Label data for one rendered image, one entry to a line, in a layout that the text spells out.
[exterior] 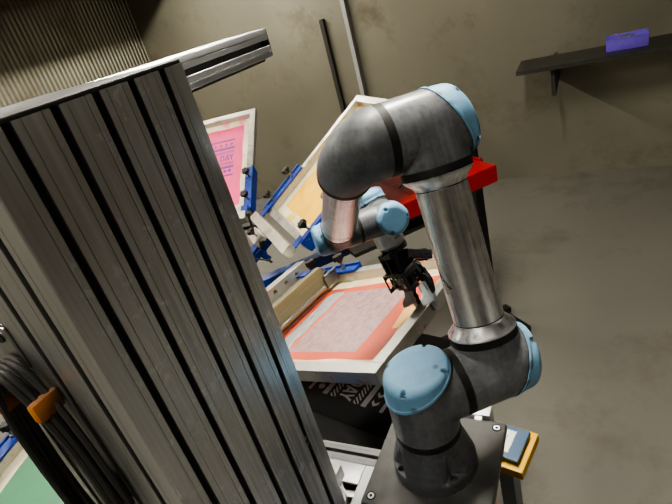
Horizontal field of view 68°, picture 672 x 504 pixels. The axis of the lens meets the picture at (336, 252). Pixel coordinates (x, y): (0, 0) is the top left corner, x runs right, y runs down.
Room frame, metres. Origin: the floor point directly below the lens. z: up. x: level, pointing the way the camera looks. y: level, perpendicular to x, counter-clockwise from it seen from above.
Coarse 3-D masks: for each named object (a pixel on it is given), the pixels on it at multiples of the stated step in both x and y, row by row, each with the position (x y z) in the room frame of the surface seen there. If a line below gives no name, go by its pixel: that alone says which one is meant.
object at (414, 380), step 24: (408, 360) 0.66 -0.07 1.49; (432, 360) 0.64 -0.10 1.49; (456, 360) 0.64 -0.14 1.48; (384, 384) 0.64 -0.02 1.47; (408, 384) 0.61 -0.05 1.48; (432, 384) 0.59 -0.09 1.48; (456, 384) 0.61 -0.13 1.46; (408, 408) 0.59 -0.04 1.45; (432, 408) 0.58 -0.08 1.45; (456, 408) 0.59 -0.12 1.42; (408, 432) 0.60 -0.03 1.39; (432, 432) 0.58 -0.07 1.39; (456, 432) 0.60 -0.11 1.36
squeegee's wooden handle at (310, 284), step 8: (312, 272) 1.63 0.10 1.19; (320, 272) 1.64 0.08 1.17; (304, 280) 1.59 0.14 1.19; (312, 280) 1.61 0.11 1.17; (320, 280) 1.63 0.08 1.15; (296, 288) 1.55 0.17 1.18; (304, 288) 1.57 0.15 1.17; (312, 288) 1.59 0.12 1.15; (288, 296) 1.52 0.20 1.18; (296, 296) 1.53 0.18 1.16; (304, 296) 1.55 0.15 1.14; (280, 304) 1.48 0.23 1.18; (288, 304) 1.50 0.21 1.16; (296, 304) 1.52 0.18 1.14; (280, 312) 1.47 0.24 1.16; (288, 312) 1.48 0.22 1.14; (280, 320) 1.45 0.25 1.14
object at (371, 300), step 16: (352, 288) 1.56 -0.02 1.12; (368, 288) 1.49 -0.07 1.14; (384, 288) 1.42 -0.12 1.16; (416, 288) 1.31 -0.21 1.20; (336, 304) 1.48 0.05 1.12; (352, 304) 1.42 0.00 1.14; (368, 304) 1.36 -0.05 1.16; (384, 304) 1.30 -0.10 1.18; (400, 304) 1.25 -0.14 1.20; (304, 320) 1.48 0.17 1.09
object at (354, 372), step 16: (432, 256) 1.41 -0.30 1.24; (352, 272) 1.62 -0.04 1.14; (368, 272) 1.57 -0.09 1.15; (384, 272) 1.52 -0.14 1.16; (416, 320) 1.05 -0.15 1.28; (400, 336) 1.01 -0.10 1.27; (416, 336) 1.02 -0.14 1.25; (384, 352) 0.97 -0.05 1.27; (304, 368) 1.08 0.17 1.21; (320, 368) 1.04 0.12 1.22; (336, 368) 1.00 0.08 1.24; (352, 368) 0.96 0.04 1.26; (368, 368) 0.93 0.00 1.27; (384, 368) 0.92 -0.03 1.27; (368, 384) 0.92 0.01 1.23
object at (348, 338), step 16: (320, 320) 1.41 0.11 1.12; (336, 320) 1.35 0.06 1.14; (352, 320) 1.30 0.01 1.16; (368, 320) 1.25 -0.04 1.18; (384, 320) 1.20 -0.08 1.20; (304, 336) 1.35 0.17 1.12; (320, 336) 1.29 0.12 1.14; (336, 336) 1.24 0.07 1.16; (352, 336) 1.19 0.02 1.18; (368, 336) 1.15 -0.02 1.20; (384, 336) 1.11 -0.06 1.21; (304, 352) 1.24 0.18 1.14; (320, 352) 1.19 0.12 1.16; (336, 352) 1.15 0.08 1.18; (352, 352) 1.10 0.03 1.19; (368, 352) 1.06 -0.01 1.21
